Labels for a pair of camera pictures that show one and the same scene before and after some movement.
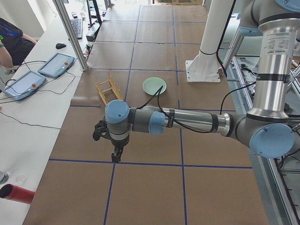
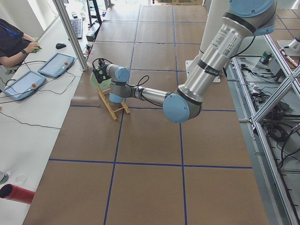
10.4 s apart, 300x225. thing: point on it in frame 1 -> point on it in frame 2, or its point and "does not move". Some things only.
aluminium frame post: (71, 34) does not move
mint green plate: (151, 85) -> (103, 85)
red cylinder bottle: (10, 191) does not move
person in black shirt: (14, 45) does not move
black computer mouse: (58, 46) does not move
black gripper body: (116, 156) -> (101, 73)
